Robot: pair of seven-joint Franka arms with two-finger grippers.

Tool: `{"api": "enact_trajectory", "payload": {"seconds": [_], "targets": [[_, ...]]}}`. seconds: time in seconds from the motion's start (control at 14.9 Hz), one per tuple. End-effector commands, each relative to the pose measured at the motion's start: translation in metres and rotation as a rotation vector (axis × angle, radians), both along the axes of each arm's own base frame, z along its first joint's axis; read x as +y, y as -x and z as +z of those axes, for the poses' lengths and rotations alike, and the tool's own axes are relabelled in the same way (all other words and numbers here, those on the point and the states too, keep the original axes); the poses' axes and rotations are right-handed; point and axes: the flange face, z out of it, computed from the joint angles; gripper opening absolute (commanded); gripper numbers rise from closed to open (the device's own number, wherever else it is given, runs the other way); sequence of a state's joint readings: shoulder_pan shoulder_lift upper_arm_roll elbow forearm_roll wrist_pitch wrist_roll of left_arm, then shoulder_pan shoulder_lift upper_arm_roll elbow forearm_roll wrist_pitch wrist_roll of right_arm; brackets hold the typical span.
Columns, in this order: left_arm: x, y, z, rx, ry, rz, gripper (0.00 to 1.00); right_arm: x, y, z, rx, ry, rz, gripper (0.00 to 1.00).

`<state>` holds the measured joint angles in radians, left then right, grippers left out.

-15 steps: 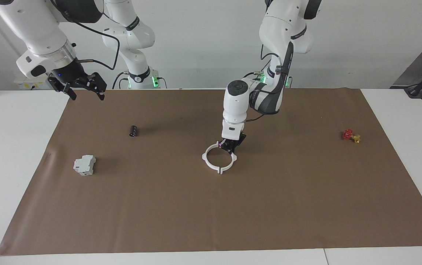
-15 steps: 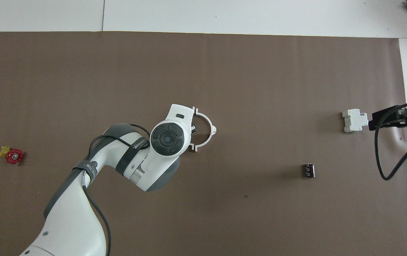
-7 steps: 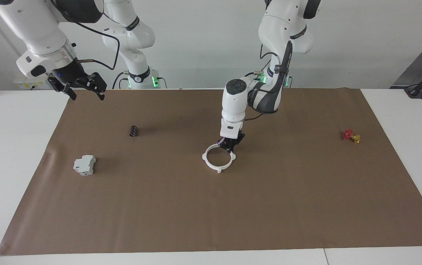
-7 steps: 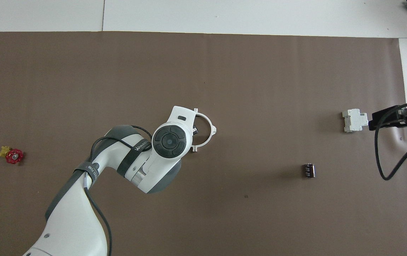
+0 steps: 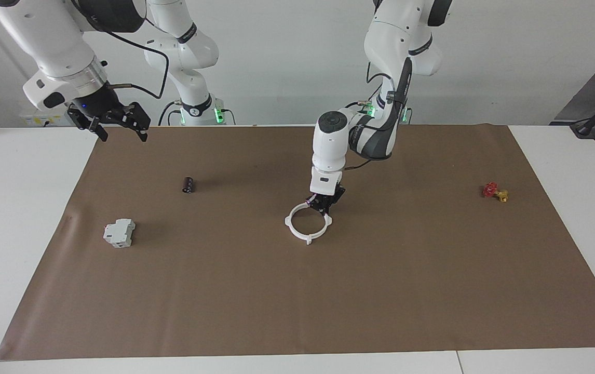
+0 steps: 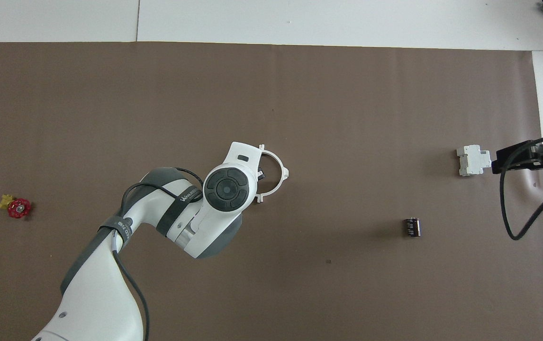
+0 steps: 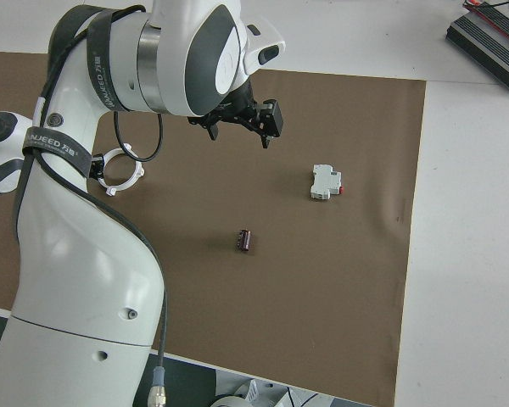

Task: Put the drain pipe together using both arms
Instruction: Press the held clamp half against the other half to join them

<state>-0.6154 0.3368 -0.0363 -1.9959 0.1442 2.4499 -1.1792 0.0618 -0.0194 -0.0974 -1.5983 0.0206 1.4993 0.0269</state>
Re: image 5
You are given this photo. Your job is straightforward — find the white circuit breaker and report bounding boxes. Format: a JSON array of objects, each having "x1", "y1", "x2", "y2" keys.
[{"x1": 103, "y1": 218, "x2": 136, "y2": 248}]

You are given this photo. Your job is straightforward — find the brown paper table mat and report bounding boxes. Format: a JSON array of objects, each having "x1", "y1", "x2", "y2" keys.
[{"x1": 0, "y1": 124, "x2": 595, "y2": 361}]

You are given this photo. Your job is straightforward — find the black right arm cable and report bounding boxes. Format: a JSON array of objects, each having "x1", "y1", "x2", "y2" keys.
[{"x1": 72, "y1": 0, "x2": 169, "y2": 100}]

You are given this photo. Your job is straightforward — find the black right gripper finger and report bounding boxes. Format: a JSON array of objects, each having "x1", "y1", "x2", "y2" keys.
[
  {"x1": 67, "y1": 109, "x2": 109, "y2": 142},
  {"x1": 116, "y1": 102, "x2": 151, "y2": 142}
]

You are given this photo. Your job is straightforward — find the white half-ring pipe clamp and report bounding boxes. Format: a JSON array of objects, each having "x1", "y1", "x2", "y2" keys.
[
  {"x1": 305, "y1": 205, "x2": 333, "y2": 245},
  {"x1": 285, "y1": 202, "x2": 311, "y2": 246}
]

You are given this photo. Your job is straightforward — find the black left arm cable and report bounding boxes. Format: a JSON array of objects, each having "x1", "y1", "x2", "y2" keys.
[{"x1": 343, "y1": 61, "x2": 412, "y2": 172}]

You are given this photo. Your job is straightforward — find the white wall socket box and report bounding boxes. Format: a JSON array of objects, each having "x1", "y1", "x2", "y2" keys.
[{"x1": 20, "y1": 110, "x2": 73, "y2": 127}]

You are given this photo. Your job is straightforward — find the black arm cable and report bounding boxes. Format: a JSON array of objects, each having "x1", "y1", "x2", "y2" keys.
[
  {"x1": 72, "y1": 0, "x2": 169, "y2": 100},
  {"x1": 343, "y1": 61, "x2": 412, "y2": 172}
]

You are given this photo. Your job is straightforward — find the brass valve red handwheel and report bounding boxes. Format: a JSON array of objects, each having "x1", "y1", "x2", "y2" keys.
[{"x1": 482, "y1": 182, "x2": 509, "y2": 203}]

